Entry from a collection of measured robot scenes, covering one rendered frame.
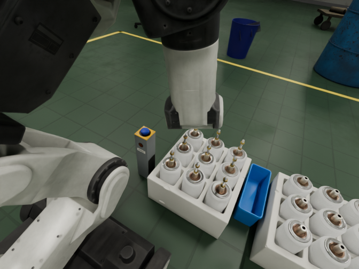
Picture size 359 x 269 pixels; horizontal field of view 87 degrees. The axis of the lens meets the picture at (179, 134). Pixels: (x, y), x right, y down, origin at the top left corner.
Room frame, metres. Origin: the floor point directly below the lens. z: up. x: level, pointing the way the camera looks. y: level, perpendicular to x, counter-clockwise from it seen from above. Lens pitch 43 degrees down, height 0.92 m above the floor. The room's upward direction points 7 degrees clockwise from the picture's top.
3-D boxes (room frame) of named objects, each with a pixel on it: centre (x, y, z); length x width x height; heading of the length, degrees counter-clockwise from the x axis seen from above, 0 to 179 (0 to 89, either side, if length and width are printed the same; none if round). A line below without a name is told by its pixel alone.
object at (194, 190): (0.47, -0.09, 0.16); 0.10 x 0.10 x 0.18
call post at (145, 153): (0.63, 0.16, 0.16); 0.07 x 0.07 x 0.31; 65
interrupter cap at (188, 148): (0.63, -0.03, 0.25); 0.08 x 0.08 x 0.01
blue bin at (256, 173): (0.54, -0.41, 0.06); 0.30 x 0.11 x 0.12; 157
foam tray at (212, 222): (0.58, -0.14, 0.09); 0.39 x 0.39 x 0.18; 65
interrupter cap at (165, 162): (0.52, 0.02, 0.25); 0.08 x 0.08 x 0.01
